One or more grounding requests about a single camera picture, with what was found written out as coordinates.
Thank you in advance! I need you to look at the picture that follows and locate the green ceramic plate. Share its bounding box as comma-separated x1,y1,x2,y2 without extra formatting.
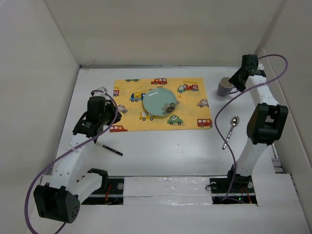
143,88,177,117

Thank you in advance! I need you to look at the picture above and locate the black-handled metal fork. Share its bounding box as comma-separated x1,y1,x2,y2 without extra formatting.
95,142,123,156

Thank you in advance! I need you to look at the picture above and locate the yellow car-print cloth placemat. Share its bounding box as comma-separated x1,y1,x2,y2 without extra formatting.
110,77,213,133

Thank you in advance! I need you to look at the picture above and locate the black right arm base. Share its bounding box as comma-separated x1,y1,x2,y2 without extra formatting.
205,166,257,205

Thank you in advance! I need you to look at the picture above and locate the aluminium table edge rail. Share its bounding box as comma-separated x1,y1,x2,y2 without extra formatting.
80,64,252,68

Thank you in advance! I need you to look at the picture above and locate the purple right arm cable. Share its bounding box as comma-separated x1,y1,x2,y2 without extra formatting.
214,55,290,202

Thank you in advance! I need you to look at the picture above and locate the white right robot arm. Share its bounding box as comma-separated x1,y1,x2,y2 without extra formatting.
225,54,289,192

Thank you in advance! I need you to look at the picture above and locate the silver metal spoon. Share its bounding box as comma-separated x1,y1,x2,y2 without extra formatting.
222,116,240,150

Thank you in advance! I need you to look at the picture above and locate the lavender ceramic mug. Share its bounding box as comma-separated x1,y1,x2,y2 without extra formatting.
217,77,239,97

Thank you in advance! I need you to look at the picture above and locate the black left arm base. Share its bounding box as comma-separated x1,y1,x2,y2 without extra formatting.
82,168,124,205

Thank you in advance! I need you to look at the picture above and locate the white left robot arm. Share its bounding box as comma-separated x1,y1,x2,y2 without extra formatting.
34,87,121,223

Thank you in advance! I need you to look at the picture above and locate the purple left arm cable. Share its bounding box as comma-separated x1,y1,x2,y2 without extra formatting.
23,89,119,234

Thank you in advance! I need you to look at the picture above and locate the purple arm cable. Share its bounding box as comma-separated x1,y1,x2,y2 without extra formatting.
214,55,290,202
23,89,119,234

